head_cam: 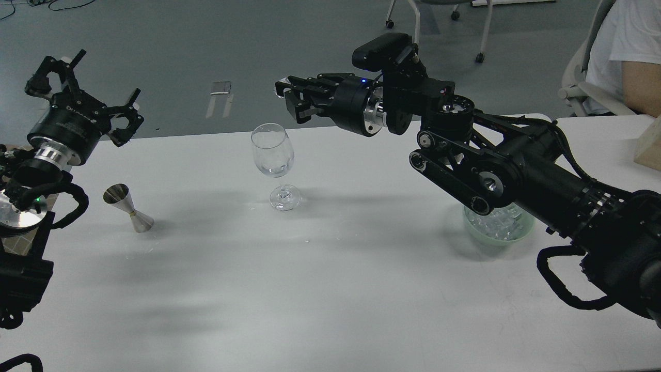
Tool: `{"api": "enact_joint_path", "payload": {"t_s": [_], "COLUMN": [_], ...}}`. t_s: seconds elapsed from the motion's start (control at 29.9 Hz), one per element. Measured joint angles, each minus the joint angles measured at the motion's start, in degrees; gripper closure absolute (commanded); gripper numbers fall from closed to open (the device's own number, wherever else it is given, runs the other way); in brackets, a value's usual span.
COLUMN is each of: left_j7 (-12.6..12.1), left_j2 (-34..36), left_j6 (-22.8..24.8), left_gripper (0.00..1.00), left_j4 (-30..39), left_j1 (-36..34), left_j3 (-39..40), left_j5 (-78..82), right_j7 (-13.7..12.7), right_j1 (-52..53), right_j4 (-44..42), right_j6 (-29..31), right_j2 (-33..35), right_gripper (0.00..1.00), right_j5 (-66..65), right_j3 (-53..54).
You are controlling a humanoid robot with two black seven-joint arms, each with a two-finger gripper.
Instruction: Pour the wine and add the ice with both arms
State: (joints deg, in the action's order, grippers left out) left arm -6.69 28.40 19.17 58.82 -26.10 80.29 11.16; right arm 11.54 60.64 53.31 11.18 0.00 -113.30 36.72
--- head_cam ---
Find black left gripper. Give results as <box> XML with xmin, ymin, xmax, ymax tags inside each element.
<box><xmin>24</xmin><ymin>50</ymin><xmax>145</xmax><ymax>167</ymax></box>

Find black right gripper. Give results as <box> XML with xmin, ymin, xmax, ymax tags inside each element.
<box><xmin>281</xmin><ymin>73</ymin><xmax>387</xmax><ymax>137</ymax></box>

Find clear ice cube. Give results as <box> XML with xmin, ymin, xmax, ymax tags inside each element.
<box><xmin>274</xmin><ymin>79</ymin><xmax>290</xmax><ymax>98</ymax></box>

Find steel cocktail jigger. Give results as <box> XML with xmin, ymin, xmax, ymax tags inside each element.
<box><xmin>102</xmin><ymin>183</ymin><xmax>155</xmax><ymax>233</ymax></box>

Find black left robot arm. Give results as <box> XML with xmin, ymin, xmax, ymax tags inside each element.
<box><xmin>1</xmin><ymin>50</ymin><xmax>144</xmax><ymax>330</ymax></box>

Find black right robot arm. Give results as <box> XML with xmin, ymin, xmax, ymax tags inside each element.
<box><xmin>275</xmin><ymin>35</ymin><xmax>660</xmax><ymax>323</ymax></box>

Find clear wine glass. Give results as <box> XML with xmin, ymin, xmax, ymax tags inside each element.
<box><xmin>250</xmin><ymin>123</ymin><xmax>302</xmax><ymax>211</ymax></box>

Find clear ice cubes pile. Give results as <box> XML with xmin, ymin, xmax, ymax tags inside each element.
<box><xmin>463</xmin><ymin>204</ymin><xmax>526</xmax><ymax>242</ymax></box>

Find beige checkered sofa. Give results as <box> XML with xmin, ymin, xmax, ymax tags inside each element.
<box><xmin>2</xmin><ymin>229</ymin><xmax>38</xmax><ymax>256</ymax></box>

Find white rolling chair legs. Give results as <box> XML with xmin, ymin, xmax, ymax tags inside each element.
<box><xmin>385</xmin><ymin>1</ymin><xmax>493</xmax><ymax>64</ymax></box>

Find green bowl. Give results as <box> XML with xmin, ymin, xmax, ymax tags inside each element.
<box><xmin>463</xmin><ymin>203</ymin><xmax>536</xmax><ymax>247</ymax></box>

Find white office chair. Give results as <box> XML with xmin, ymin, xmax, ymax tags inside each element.
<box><xmin>558</xmin><ymin>1</ymin><xmax>636</xmax><ymax>116</ymax></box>

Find person in white shirt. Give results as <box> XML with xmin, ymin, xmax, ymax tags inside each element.
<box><xmin>586</xmin><ymin>1</ymin><xmax>660</xmax><ymax>117</ymax></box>

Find wooden block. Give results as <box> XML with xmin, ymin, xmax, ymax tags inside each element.
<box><xmin>634</xmin><ymin>116</ymin><xmax>660</xmax><ymax>171</ymax></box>

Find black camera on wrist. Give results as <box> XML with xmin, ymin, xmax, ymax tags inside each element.
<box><xmin>351</xmin><ymin>33</ymin><xmax>413</xmax><ymax>71</ymax></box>

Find black floor cables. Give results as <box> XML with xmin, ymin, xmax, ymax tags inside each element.
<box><xmin>0</xmin><ymin>0</ymin><xmax>97</xmax><ymax>21</ymax></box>

